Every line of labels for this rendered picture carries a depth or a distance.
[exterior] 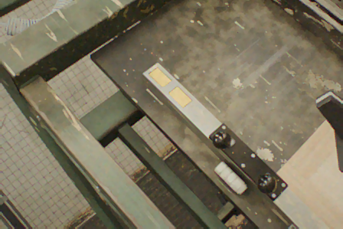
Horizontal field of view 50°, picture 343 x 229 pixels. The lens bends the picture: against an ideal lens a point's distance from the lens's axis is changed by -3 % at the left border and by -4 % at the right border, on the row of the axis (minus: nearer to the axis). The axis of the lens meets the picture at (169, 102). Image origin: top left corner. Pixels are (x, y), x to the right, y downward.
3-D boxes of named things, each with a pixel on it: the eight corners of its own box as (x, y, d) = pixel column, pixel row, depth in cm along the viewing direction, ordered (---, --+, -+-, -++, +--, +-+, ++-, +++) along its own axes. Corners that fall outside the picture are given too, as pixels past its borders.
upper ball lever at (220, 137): (230, 153, 85) (220, 154, 72) (217, 141, 86) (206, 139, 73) (241, 141, 84) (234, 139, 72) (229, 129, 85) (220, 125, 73)
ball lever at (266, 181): (269, 191, 81) (266, 199, 68) (256, 179, 82) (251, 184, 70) (281, 179, 81) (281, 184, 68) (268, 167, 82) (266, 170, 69)
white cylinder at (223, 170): (212, 171, 85) (237, 197, 83) (215, 168, 83) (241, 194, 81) (221, 163, 87) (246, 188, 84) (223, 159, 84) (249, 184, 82)
